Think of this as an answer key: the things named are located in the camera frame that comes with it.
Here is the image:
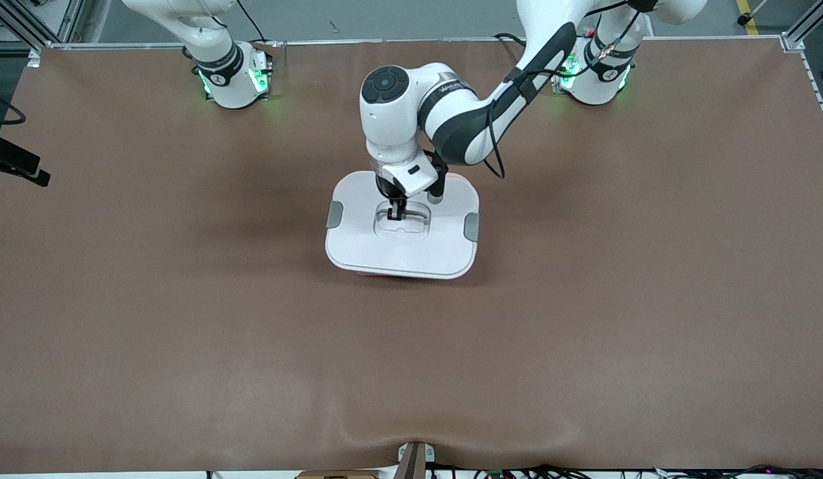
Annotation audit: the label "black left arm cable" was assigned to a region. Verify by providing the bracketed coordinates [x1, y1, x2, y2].
[488, 0, 641, 180]

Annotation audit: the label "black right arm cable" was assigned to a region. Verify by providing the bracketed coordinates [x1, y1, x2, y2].
[0, 90, 27, 127]

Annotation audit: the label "aluminium frame struts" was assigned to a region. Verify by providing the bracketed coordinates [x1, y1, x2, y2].
[0, 0, 87, 67]

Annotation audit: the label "white box lid grey clips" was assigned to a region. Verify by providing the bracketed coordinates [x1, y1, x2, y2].
[325, 171, 480, 280]

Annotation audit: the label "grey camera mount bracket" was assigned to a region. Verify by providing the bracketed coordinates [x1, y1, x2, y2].
[397, 442, 436, 479]

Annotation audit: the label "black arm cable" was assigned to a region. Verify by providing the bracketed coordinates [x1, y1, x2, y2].
[488, 0, 641, 180]
[0, 90, 27, 127]

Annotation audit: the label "brown table mat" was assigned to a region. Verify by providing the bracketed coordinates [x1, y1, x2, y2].
[0, 37, 823, 474]

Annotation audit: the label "aluminium frame post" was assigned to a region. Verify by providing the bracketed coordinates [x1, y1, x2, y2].
[780, 0, 823, 53]

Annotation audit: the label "white table side strip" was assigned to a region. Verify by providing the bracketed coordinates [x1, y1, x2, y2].
[802, 52, 823, 144]

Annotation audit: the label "pink plastic storage box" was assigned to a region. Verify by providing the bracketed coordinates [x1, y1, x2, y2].
[355, 268, 452, 279]

